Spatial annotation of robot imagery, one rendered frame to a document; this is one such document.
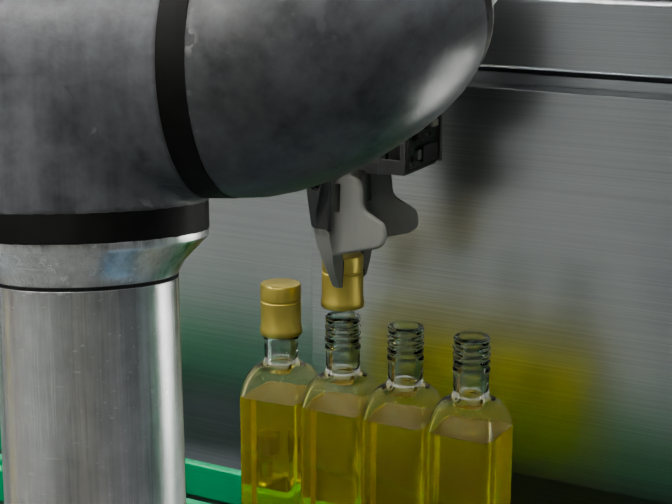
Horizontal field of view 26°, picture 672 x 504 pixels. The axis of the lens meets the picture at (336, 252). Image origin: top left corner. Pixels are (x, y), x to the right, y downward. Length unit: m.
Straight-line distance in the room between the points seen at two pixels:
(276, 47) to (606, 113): 0.63
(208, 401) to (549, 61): 0.51
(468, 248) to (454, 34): 0.63
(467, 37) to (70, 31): 0.17
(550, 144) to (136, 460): 0.63
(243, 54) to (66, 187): 0.10
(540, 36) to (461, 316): 0.25
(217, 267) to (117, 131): 0.82
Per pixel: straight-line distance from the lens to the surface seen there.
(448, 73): 0.65
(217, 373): 1.47
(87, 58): 0.62
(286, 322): 1.21
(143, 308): 0.66
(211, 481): 1.36
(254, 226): 1.40
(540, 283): 1.25
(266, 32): 0.59
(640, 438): 1.26
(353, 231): 1.13
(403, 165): 1.10
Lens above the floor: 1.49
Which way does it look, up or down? 15 degrees down
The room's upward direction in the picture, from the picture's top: straight up
